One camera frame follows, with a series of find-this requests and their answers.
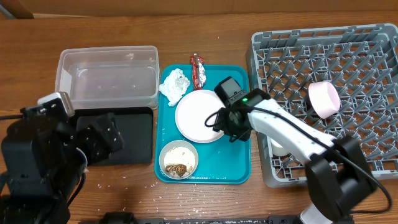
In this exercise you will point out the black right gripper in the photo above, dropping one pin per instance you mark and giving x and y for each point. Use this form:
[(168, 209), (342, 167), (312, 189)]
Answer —
[(226, 125)]

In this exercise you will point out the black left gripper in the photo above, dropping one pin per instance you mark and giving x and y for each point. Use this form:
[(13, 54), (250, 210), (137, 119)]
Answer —
[(101, 150)]

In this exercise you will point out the large white plate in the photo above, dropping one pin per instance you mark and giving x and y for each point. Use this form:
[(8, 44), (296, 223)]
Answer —
[(192, 112)]

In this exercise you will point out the white paper cup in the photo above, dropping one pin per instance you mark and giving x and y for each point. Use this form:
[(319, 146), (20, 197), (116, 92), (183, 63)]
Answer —
[(278, 150)]

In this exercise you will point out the red silver foil wrapper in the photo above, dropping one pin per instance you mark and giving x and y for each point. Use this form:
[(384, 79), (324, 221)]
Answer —
[(198, 72)]

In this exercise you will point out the grey bowl with rice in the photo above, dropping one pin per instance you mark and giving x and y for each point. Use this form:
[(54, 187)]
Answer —
[(178, 160)]

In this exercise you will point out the white napkin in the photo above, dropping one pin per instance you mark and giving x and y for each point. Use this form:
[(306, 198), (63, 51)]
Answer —
[(174, 86)]

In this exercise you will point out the small pink white bowl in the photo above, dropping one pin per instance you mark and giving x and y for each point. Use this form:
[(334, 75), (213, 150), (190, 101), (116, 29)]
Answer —
[(324, 99)]

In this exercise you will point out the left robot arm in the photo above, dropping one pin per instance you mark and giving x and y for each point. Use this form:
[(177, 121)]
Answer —
[(45, 160)]

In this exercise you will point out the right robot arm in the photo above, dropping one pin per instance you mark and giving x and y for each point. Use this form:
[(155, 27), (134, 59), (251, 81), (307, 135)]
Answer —
[(338, 175)]

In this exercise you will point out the black plastic tray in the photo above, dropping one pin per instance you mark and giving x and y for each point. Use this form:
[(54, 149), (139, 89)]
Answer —
[(135, 126)]

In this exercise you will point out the clear plastic bin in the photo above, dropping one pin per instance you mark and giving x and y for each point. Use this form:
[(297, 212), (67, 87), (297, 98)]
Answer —
[(110, 77)]

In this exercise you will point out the teal plastic tray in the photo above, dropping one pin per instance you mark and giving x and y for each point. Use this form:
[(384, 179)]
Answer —
[(219, 162)]

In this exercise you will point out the grey plastic dish rack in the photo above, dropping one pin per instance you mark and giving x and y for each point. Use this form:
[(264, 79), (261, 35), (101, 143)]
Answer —
[(361, 63)]

